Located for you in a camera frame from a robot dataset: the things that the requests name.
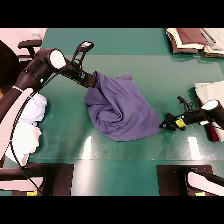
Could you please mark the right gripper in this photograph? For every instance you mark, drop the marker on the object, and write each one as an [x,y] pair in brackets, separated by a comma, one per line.
[171,122]

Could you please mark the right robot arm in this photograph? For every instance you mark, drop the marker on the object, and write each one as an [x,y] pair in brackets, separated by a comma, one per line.
[206,113]

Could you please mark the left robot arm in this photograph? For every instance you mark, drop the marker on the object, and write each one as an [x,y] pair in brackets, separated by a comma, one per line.
[35,71]

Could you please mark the light grey garment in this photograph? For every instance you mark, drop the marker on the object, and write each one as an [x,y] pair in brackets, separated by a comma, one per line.
[215,41]

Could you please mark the pale lilac garment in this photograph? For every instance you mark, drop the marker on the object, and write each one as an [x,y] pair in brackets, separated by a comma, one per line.
[35,108]

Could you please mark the purple shirt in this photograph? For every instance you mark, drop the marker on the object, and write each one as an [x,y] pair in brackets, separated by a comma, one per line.
[121,106]

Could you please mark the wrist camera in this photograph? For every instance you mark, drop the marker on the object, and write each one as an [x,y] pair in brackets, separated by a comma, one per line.
[185,104]
[81,50]

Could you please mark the brown garment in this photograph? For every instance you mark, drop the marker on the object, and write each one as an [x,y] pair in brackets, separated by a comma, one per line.
[191,35]

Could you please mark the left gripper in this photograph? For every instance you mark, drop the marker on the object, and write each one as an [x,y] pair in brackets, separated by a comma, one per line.
[84,78]

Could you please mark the beige garment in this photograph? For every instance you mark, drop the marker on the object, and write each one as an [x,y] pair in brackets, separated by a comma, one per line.
[210,91]

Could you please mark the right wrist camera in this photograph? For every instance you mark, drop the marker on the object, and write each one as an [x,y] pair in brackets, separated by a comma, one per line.
[185,104]

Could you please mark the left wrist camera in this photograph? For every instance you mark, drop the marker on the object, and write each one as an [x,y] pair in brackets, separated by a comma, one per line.
[81,50]

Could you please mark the red garment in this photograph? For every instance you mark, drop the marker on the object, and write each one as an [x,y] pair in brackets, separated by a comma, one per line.
[212,133]

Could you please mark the white garment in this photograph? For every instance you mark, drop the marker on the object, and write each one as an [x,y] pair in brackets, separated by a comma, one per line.
[25,141]

